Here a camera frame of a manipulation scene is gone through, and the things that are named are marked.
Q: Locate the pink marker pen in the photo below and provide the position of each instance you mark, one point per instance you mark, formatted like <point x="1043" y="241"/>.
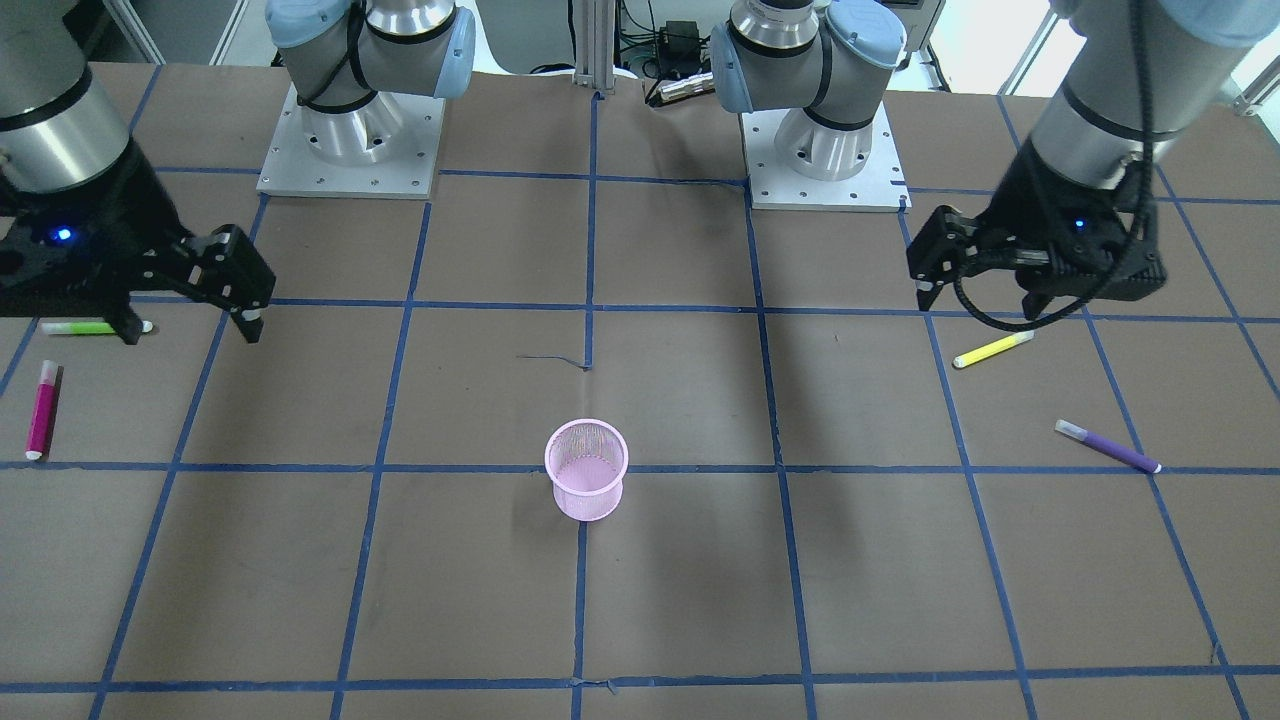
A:
<point x="43" y="413"/>

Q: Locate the yellow highlighter pen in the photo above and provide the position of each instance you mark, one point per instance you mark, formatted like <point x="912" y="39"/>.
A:
<point x="992" y="349"/>

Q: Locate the purple marker pen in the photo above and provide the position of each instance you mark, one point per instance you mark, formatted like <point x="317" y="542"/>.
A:
<point x="1108" y="447"/>

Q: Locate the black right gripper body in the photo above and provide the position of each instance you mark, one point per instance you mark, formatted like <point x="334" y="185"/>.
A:
<point x="128" y="210"/>

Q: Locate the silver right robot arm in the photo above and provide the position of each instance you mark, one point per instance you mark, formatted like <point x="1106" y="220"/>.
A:
<point x="60" y="127"/>

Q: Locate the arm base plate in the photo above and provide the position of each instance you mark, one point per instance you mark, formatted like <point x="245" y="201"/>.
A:
<point x="794" y="164"/>
<point x="385" y="150"/>

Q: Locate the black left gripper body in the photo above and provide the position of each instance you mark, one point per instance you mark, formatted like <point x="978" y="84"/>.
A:
<point x="1022" y="207"/>

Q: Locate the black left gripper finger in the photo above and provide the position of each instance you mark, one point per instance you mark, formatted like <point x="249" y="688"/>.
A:
<point x="950" y="247"/>
<point x="1041" y="287"/>

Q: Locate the silver metal cylinder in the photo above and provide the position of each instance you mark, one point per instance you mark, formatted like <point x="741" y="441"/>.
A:
<point x="667" y="93"/>

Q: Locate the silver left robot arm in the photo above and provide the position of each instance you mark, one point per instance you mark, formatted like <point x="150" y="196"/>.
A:
<point x="1146" y="71"/>

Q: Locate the green highlighter pen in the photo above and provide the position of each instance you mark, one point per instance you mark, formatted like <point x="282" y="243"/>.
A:
<point x="76" y="328"/>

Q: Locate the black power adapter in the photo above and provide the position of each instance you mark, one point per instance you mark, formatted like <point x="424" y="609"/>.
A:
<point x="679" y="42"/>

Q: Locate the aluminium frame post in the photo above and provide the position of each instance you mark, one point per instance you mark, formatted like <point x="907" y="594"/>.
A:
<point x="594" y="26"/>

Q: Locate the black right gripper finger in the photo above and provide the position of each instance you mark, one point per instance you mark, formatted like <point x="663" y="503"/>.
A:
<point x="117" y="312"/>
<point x="223" y="269"/>

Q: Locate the pink mesh pen cup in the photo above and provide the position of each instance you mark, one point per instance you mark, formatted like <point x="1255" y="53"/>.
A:
<point x="587" y="460"/>

